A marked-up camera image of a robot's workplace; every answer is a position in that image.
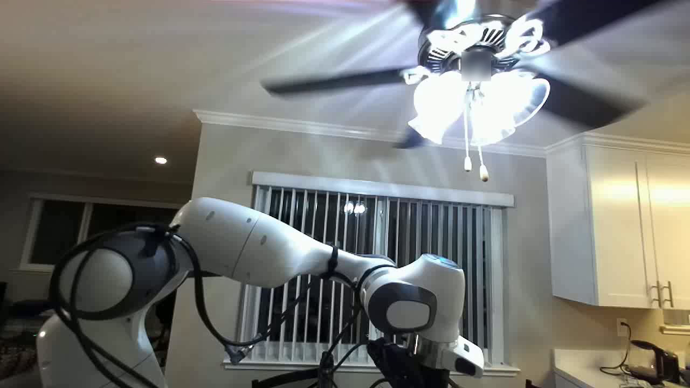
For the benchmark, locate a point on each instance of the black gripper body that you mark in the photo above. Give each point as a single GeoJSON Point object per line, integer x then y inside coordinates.
{"type": "Point", "coordinates": [399, 363]}

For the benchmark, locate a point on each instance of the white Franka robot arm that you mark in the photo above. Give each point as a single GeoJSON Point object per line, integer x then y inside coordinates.
{"type": "Point", "coordinates": [238, 239]}

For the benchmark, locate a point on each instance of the white vertical window blinds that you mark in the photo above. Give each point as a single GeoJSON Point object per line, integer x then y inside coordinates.
{"type": "Point", "coordinates": [431, 238]}

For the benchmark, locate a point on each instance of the black electric kettle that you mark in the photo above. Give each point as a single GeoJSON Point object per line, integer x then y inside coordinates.
{"type": "Point", "coordinates": [649, 358]}

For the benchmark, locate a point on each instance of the frosted glass lamp shade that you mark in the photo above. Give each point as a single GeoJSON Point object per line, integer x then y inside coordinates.
{"type": "Point", "coordinates": [509, 99]}
{"type": "Point", "coordinates": [438, 99]}

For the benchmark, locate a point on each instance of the round recessed ceiling light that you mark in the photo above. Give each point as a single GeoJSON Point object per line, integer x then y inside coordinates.
{"type": "Point", "coordinates": [161, 159]}

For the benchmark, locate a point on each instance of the dark-bladed ceiling fan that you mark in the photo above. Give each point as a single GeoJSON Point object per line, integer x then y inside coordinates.
{"type": "Point", "coordinates": [460, 44]}

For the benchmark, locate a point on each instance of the dark framed window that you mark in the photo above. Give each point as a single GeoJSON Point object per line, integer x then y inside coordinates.
{"type": "Point", "coordinates": [65, 230]}

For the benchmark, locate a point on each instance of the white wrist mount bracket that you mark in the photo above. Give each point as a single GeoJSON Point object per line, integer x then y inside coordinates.
{"type": "Point", "coordinates": [466, 357]}

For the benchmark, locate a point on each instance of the white wall outlet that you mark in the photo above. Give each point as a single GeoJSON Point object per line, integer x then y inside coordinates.
{"type": "Point", "coordinates": [622, 328]}

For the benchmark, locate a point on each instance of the white wall cabinet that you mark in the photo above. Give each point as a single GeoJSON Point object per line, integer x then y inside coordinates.
{"type": "Point", "coordinates": [617, 230]}

